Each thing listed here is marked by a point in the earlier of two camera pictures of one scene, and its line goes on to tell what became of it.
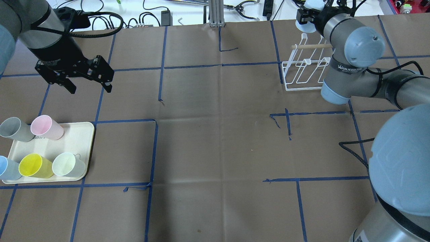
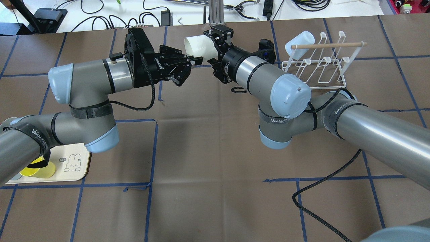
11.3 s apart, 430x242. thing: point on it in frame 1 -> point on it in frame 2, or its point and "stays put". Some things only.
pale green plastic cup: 68,164 -> 201,45
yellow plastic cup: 34,165 stays put
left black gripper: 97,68 -> 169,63
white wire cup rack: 307,68 stays put
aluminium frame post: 216,14 stays put
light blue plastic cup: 310,27 -> 304,37
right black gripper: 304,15 -> 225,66
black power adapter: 166,18 stays put
